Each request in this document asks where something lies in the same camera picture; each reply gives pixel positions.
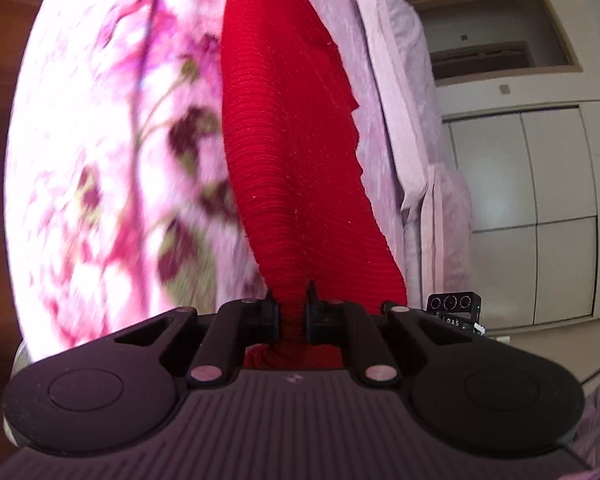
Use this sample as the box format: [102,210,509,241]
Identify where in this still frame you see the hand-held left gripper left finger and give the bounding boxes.
[112,290,282,389]

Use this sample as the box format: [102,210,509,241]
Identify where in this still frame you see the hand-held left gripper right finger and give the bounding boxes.
[305,282,481,389]

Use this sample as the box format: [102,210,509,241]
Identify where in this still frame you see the red knit garment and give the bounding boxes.
[220,0,409,370]

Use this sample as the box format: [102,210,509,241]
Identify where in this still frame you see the white wardrobe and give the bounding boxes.
[440,100,600,332]

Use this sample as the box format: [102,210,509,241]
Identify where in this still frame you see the pink bed sheet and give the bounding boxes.
[347,0,475,313]

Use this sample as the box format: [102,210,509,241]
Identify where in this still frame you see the pink floral blanket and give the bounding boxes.
[2,0,406,363]

